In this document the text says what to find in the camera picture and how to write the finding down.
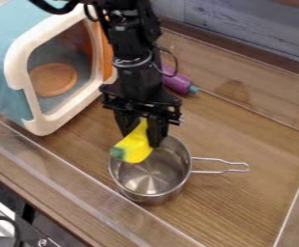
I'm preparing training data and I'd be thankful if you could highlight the yellow toy banana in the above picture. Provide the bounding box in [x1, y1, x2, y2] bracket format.
[109, 119, 153, 163]

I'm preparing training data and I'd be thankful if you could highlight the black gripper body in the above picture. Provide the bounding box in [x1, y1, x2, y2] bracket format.
[98, 57, 181, 125]

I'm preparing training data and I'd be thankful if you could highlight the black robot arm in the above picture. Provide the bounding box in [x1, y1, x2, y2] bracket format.
[29, 0, 181, 148]

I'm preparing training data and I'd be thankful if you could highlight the black cable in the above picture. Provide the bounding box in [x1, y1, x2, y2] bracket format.
[0, 215, 20, 247]

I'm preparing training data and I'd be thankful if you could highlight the purple toy eggplant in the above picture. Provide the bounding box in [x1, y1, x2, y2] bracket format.
[163, 65, 200, 95]

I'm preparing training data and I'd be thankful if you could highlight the silver pot with wire handle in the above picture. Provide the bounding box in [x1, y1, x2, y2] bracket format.
[108, 136, 249, 205]

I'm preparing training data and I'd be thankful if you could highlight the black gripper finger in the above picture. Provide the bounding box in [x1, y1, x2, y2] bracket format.
[113, 111, 140, 136]
[147, 115, 168, 148]

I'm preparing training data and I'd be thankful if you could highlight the clear acrylic barrier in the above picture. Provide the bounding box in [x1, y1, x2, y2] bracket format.
[0, 121, 203, 247]

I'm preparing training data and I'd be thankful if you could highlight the orange microwave turntable plate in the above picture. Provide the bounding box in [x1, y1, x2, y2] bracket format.
[29, 63, 77, 96]

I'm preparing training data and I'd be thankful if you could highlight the blue toy microwave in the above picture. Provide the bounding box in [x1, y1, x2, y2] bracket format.
[0, 0, 116, 136]

